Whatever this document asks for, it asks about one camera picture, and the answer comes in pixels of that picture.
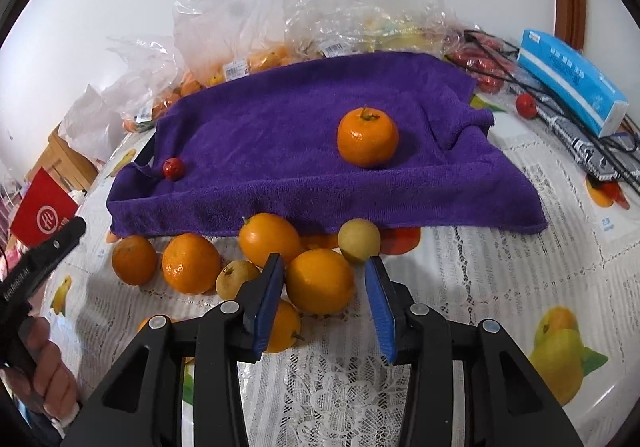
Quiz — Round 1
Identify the black and white patterned pouch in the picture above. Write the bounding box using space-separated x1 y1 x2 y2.
532 100 640 188

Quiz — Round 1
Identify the blue tissue pack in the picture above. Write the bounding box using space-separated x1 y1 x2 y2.
516 28 629 138

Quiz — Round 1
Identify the small clear bag with oranges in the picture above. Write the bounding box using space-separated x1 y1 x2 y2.
105 34 206 133

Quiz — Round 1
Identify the orange with green stem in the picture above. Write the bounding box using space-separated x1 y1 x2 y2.
336 106 400 169

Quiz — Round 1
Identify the red box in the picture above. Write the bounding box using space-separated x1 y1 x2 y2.
10 167 81 248

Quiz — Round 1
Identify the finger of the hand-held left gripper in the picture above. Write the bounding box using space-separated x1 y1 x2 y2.
27 216 87 270

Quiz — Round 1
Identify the white plastic bag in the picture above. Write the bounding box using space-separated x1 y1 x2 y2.
59 83 126 163

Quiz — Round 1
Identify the black cable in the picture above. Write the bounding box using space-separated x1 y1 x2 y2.
462 28 640 180

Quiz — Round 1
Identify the person's left hand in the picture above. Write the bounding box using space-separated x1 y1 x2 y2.
21 317 83 425

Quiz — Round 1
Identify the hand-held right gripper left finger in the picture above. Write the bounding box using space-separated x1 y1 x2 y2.
62 253 286 447

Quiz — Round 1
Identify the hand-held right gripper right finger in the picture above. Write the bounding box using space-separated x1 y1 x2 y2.
364 254 586 447

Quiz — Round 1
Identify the purple towel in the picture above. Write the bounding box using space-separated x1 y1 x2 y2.
106 52 548 239

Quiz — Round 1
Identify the lace pattern fruit print tablecloth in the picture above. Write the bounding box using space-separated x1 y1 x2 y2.
35 92 640 447

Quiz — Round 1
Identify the clear bag of red fruit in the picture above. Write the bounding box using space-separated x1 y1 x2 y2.
442 30 521 93

